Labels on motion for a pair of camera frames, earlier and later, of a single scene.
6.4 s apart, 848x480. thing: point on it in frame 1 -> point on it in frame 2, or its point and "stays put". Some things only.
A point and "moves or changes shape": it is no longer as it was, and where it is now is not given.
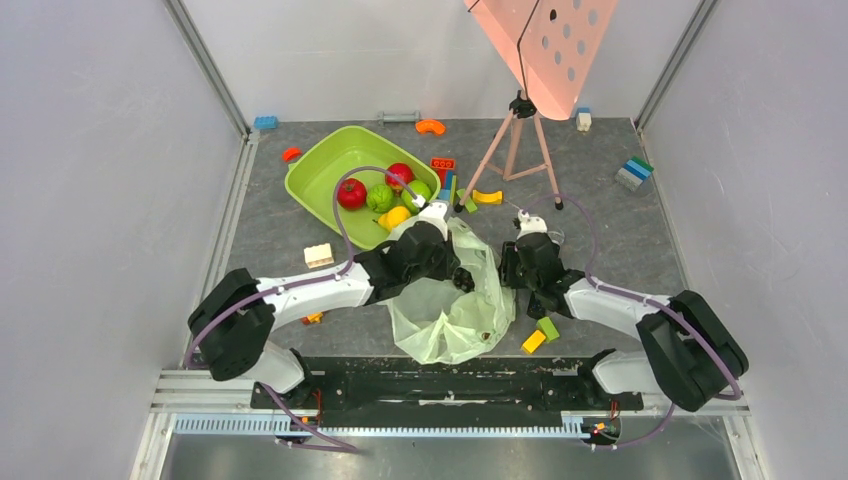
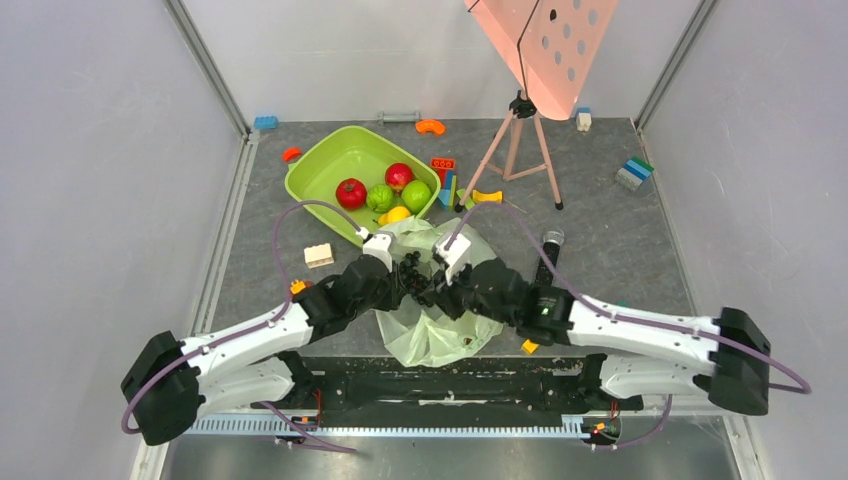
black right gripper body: (511, 266) -> (444, 291)
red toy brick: (442, 165) stays put
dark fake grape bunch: (463, 280) moves or changes shape
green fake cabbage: (379, 197) stays put
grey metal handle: (397, 118) stays put
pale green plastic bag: (439, 323) moves or changes shape
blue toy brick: (265, 122) stays put
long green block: (469, 203) stays put
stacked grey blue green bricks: (633, 173) stays put
